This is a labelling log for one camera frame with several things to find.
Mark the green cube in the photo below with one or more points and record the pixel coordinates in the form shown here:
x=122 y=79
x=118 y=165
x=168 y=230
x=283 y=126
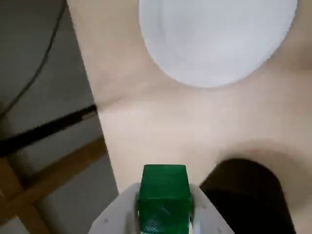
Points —
x=163 y=202

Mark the wooden table frame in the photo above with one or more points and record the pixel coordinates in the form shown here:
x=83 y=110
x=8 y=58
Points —
x=61 y=170

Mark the black tripod leg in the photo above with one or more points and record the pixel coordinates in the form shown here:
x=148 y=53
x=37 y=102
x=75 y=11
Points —
x=44 y=129

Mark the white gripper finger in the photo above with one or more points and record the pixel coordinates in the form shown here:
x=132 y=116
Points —
x=207 y=219
x=114 y=214

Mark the white round plate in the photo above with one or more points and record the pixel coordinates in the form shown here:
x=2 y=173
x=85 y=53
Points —
x=214 y=39

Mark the black round bin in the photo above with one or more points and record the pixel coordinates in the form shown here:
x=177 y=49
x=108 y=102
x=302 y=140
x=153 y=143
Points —
x=248 y=195

